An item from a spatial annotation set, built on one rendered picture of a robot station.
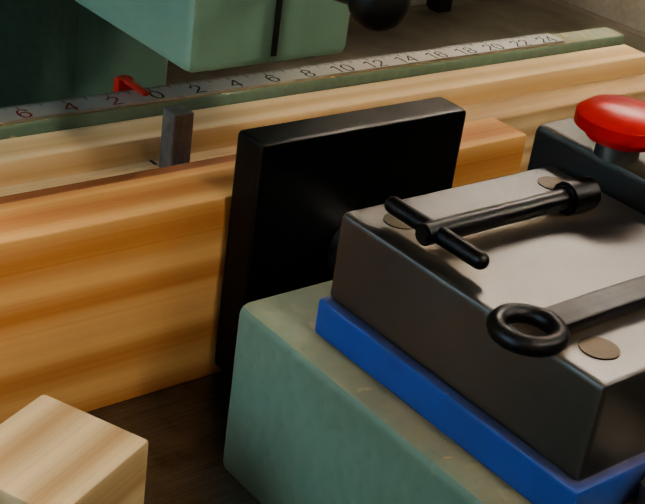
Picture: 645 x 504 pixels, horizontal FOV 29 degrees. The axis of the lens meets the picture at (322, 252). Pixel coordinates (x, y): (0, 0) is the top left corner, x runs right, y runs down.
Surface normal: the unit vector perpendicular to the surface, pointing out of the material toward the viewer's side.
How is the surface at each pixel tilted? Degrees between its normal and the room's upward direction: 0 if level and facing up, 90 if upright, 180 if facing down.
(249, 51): 90
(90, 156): 90
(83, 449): 0
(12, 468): 0
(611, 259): 0
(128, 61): 90
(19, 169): 90
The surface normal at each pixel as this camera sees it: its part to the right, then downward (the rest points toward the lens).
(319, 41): 0.61, 0.44
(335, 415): -0.78, 0.19
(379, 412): -0.19, -0.74
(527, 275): 0.13, -0.88
